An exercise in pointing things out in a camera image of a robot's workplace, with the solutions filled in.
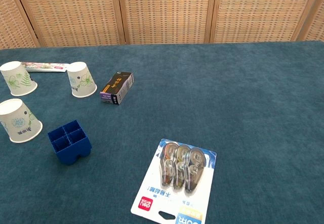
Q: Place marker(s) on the white floral paper cup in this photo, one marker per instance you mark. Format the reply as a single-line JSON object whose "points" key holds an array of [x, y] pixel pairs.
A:
{"points": [[81, 82], [17, 80], [20, 123]]}

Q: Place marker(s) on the black and purple carton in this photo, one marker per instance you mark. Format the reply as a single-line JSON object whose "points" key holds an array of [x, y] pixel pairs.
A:
{"points": [[116, 87]]}

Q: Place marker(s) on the woven bamboo folding screen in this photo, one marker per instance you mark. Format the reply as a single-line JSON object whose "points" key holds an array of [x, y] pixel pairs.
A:
{"points": [[164, 11]]}

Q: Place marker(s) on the blue four-cell plastic holder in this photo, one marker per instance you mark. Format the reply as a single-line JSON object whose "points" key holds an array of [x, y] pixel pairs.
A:
{"points": [[73, 150]]}

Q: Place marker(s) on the white floral toothpaste tube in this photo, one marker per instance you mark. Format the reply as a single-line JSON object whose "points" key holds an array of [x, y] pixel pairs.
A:
{"points": [[45, 66]]}

